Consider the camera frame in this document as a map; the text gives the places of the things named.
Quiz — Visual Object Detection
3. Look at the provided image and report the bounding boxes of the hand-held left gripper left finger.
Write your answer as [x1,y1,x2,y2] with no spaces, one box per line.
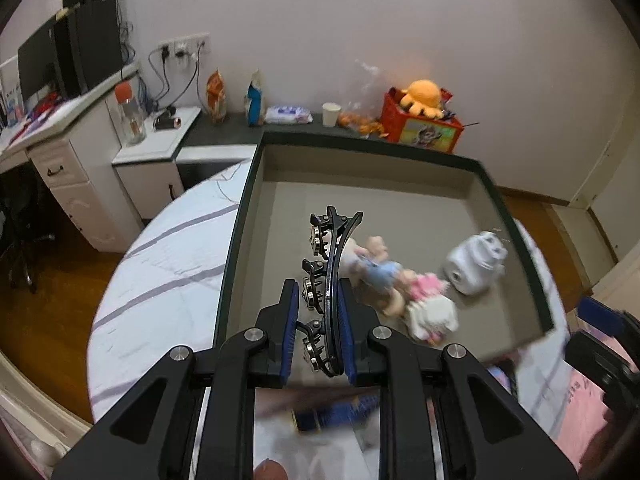
[52,279,303,480]

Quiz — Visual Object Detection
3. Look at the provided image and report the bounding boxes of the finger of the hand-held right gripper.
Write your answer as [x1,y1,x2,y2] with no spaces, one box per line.
[577,296,640,343]
[565,330,640,401]

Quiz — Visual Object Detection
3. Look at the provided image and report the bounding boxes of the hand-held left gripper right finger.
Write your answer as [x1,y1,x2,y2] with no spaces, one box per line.
[336,277,581,480]

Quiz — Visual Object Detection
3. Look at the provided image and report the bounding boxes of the doll figurine with blue dress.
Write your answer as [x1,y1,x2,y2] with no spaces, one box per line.
[345,235,416,318]

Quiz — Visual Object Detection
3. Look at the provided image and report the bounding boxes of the black hair clip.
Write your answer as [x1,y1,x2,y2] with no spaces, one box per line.
[295,205,365,378]

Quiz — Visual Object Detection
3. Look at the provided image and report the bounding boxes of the white and pink block figure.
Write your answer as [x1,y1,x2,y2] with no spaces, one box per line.
[405,272,458,346]

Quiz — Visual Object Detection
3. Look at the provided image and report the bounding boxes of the blue case with gold trim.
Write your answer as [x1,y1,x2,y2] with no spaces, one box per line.
[292,392,381,433]

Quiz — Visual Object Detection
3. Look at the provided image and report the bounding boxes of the dark green box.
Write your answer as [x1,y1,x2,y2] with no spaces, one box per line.
[214,130,556,361]

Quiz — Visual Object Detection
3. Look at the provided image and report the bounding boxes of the white plug-in night light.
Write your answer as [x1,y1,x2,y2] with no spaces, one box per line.
[444,230,507,297]

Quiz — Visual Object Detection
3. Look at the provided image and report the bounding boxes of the person's left hand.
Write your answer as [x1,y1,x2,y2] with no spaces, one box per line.
[252,461,290,480]

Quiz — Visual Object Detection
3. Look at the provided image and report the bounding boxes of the pink printed blanket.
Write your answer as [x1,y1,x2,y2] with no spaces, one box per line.
[550,360,640,480]

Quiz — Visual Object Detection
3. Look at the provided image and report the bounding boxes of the white door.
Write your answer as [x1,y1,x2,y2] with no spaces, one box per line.
[570,110,640,301]

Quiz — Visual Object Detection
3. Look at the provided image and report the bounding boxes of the white nightstand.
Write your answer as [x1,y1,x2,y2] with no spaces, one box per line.
[112,106,203,221]

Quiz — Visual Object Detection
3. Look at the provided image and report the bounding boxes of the white and dark low cabinet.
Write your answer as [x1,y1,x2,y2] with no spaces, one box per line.
[175,110,391,191]

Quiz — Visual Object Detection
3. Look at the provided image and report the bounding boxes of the red toy box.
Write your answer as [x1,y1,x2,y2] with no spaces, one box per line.
[380,87,466,155]

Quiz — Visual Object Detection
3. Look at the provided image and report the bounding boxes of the clear bag of oranges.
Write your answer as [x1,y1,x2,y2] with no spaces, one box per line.
[337,60,388,138]

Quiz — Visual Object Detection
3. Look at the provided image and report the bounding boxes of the white tissue pack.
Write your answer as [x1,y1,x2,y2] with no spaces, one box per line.
[264,105,313,125]

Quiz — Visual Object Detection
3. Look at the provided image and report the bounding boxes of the blue white bottle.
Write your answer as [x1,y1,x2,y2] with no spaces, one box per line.
[245,70,267,127]

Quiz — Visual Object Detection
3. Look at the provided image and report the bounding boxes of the orange snack bag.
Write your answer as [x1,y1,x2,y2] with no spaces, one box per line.
[206,70,228,123]

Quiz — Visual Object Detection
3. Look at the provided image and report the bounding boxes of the small black device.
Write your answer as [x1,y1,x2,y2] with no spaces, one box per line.
[152,106,182,131]

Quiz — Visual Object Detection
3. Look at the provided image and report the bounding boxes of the orange octopus plush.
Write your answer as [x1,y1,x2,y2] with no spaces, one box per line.
[398,79,443,120]

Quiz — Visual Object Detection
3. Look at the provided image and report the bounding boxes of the clear bottle with orange cap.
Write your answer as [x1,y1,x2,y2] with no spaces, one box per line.
[114,80,147,147]

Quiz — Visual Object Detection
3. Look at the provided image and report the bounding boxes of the white desk with drawers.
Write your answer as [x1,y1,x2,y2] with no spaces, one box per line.
[0,62,143,253]

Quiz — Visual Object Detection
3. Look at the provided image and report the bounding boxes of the black office chair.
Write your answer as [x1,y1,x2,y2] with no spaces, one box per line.
[0,165,56,293]

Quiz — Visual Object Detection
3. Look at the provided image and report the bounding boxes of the black computer tower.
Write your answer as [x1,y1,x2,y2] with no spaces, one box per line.
[52,0,125,98]

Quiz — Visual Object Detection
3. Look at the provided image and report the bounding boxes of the black monitor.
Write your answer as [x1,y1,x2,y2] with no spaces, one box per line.
[17,15,63,106]

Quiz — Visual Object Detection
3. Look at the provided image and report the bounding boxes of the white wall socket strip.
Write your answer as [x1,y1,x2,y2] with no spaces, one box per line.
[159,32,211,58]

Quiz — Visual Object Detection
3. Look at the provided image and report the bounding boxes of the black power cable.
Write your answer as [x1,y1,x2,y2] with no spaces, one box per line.
[148,45,173,111]

